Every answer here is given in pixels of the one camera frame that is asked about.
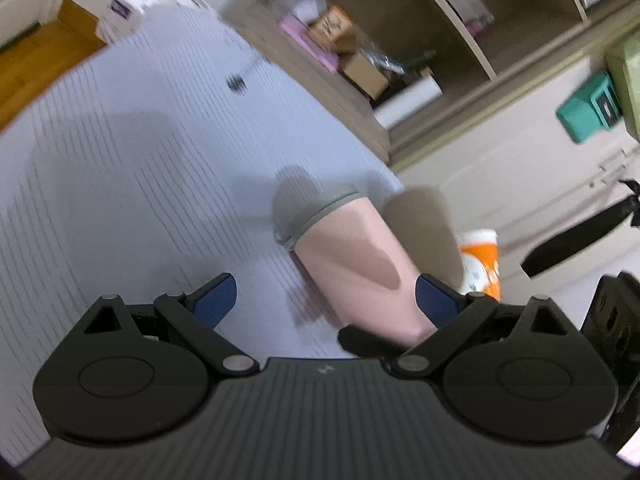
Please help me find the yellow printed tea box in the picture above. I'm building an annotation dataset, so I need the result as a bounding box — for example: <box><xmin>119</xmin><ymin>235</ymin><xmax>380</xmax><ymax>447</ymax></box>
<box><xmin>307</xmin><ymin>6</ymin><xmax>359</xmax><ymax>54</ymax></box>

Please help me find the small cardboard box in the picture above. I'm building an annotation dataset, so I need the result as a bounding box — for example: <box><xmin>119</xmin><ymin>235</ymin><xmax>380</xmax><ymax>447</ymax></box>
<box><xmin>340</xmin><ymin>52</ymin><xmax>388</xmax><ymax>100</ymax></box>

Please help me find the white textured table cloth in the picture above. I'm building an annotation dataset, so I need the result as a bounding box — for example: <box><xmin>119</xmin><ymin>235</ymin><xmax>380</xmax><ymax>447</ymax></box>
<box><xmin>1</xmin><ymin>8</ymin><xmax>401</xmax><ymax>464</ymax></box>

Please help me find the pink cup with grey rim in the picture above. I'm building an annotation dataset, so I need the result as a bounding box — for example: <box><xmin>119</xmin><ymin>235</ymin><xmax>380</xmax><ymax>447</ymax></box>
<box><xmin>281</xmin><ymin>185</ymin><xmax>436</xmax><ymax>347</ymax></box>

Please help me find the small brush on cloth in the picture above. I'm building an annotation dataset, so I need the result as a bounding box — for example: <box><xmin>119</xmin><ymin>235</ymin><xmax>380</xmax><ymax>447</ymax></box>
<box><xmin>226</xmin><ymin>55</ymin><xmax>270</xmax><ymax>94</ymax></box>

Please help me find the white paper towel roll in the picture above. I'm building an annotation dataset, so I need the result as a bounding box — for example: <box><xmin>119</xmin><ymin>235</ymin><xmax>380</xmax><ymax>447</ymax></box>
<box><xmin>374</xmin><ymin>76</ymin><xmax>442</xmax><ymax>130</ymax></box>

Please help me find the orange paper cup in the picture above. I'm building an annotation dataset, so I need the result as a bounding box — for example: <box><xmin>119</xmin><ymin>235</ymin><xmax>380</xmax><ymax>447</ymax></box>
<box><xmin>458</xmin><ymin>229</ymin><xmax>501</xmax><ymax>301</ymax></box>

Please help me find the teal wall pouch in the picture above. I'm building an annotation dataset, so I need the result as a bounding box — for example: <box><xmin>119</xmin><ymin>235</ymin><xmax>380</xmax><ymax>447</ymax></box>
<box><xmin>555</xmin><ymin>70</ymin><xmax>622</xmax><ymax>144</ymax></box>

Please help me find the wooden bookshelf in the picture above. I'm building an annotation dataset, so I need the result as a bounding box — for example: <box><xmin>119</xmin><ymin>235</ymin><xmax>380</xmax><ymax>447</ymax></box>
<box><xmin>222</xmin><ymin>0</ymin><xmax>639</xmax><ymax>168</ymax></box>

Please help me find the pink flat box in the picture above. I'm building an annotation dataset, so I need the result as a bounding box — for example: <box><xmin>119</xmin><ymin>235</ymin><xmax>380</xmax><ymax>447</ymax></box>
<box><xmin>278</xmin><ymin>14</ymin><xmax>340</xmax><ymax>74</ymax></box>

